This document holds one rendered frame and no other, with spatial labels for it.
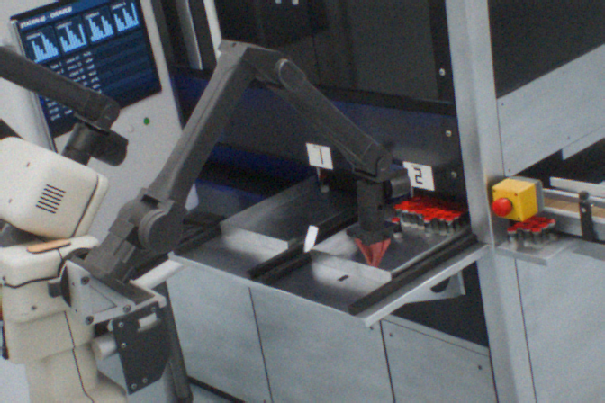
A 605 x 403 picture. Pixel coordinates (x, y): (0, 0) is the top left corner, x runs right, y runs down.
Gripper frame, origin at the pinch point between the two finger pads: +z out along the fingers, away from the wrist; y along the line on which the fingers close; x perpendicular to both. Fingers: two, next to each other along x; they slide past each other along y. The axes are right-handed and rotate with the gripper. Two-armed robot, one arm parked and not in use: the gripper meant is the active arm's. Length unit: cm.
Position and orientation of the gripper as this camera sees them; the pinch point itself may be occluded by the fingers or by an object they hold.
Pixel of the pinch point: (373, 265)
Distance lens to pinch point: 259.4
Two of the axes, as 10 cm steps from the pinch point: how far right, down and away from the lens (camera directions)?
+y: 7.5, -2.3, 6.2
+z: 0.6, 9.6, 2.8
